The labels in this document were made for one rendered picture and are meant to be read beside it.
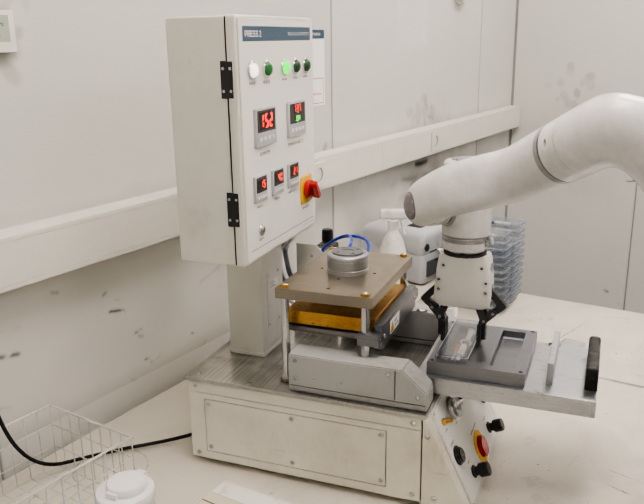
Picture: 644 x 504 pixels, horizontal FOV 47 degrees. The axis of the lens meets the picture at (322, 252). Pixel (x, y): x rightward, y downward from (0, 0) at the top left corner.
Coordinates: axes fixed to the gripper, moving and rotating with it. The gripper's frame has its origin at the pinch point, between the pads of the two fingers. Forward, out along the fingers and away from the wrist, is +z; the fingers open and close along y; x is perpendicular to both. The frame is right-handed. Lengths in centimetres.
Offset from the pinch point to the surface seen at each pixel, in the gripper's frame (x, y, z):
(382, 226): -91, 43, 6
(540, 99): -242, 11, -22
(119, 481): 47, 42, 12
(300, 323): 10.2, 27.5, -1.8
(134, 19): -9, 71, -56
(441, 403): 9.2, 1.4, 10.1
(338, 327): 10.5, 20.0, -2.1
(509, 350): -2.5, -8.3, 3.5
